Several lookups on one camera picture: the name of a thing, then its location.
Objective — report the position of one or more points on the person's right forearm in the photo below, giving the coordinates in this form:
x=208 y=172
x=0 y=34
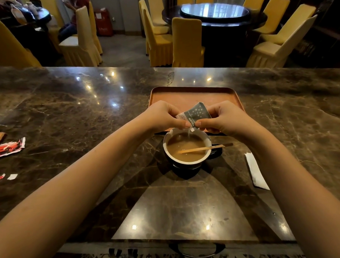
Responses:
x=301 y=193

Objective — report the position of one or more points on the white paper wrapper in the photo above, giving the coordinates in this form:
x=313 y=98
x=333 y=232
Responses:
x=256 y=172

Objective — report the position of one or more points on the dark wooden cabinet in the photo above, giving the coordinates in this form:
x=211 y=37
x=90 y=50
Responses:
x=323 y=35

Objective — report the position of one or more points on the red empty sachet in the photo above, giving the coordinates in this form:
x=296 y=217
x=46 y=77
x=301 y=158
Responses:
x=8 y=148

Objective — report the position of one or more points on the dark cluttered side table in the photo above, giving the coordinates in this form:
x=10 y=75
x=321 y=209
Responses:
x=36 y=42

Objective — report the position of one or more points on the red fire equipment box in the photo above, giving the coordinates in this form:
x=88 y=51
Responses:
x=103 y=22

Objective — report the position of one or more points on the red torn sachet scrap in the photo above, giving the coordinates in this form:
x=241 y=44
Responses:
x=0 y=177

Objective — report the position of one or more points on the orange-brown serving tray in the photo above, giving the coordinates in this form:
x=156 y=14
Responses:
x=187 y=97

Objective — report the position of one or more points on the milky brown coffee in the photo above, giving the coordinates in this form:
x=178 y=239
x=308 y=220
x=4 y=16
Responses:
x=185 y=154

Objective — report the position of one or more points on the person's left thumb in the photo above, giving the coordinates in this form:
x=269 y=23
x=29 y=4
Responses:
x=179 y=124

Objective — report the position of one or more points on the white torn sachet scrap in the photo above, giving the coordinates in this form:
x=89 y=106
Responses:
x=12 y=177

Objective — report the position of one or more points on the person's right hand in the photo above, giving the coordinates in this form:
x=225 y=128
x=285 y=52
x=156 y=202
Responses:
x=231 y=118

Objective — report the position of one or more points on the group of yellow chairs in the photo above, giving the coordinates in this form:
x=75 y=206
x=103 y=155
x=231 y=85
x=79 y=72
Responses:
x=186 y=44

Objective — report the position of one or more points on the wooden stir stick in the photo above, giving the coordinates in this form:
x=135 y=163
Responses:
x=205 y=148

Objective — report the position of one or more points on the person's left hand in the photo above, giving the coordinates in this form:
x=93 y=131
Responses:
x=159 y=116

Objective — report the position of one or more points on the person's left forearm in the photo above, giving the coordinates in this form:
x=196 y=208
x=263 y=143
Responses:
x=73 y=185

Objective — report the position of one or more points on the glass turntable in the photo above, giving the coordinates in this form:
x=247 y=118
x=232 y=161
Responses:
x=215 y=10

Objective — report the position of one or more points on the grey starred sugar packet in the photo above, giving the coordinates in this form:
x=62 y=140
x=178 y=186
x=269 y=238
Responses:
x=194 y=113

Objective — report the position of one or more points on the black cup with white inside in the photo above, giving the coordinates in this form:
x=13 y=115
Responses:
x=182 y=163

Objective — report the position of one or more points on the person's right thumb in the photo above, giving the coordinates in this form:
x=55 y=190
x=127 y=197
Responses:
x=205 y=125

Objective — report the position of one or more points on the dark round dining table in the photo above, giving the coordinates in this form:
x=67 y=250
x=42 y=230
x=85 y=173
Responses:
x=229 y=34

